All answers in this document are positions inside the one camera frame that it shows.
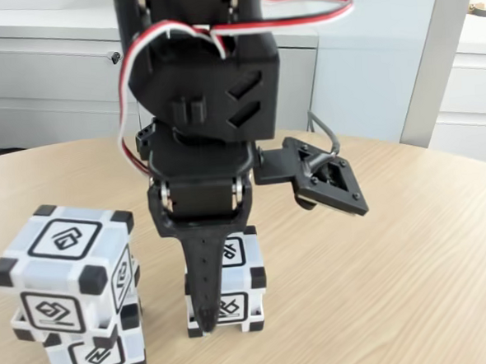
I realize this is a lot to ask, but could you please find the white cube with house print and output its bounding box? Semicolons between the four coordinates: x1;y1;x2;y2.
0;198;142;344

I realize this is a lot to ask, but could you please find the white cube with crossed print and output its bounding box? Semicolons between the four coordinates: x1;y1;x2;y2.
180;225;270;338

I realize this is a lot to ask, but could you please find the grey partition post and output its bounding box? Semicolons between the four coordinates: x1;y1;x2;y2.
390;0;485;147

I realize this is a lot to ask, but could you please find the black gripper camera module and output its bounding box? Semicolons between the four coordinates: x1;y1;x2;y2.
251;132;371;223

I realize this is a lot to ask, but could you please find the white cube with zigzag print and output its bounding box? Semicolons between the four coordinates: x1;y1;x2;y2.
41;297;148;364

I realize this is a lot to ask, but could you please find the white low cabinet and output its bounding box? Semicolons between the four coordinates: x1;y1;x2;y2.
0;2;326;159

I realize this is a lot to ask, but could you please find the red white black servo cable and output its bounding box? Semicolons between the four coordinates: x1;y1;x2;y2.
107;0;366;176

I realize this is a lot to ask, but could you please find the grey camera cable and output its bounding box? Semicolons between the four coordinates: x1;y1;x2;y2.
306;109;345;165

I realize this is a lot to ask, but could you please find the white drawer unit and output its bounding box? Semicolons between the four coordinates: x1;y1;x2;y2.
424;10;486;167

